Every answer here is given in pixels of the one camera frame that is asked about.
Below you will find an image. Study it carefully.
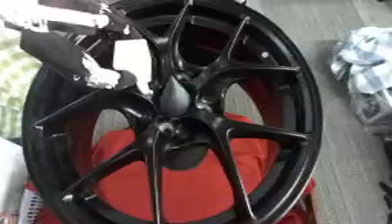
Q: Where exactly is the white pin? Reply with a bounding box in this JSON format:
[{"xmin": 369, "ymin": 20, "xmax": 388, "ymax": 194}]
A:
[{"xmin": 111, "ymin": 38, "xmax": 153, "ymax": 95}]

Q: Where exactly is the black spoked wheel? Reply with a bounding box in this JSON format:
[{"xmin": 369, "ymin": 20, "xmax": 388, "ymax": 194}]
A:
[{"xmin": 19, "ymin": 0, "xmax": 325, "ymax": 224}]

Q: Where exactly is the black round object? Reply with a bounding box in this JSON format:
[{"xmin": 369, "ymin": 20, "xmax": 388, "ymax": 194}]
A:
[{"xmin": 164, "ymin": 143, "xmax": 210, "ymax": 172}]

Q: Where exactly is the white and blue plastic bag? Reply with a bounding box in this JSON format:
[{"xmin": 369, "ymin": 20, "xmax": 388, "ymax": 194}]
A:
[{"xmin": 327, "ymin": 25, "xmax": 392, "ymax": 136}]

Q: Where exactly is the white object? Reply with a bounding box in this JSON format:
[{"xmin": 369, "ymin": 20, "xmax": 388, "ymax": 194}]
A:
[{"xmin": 0, "ymin": 136, "xmax": 30, "ymax": 217}]

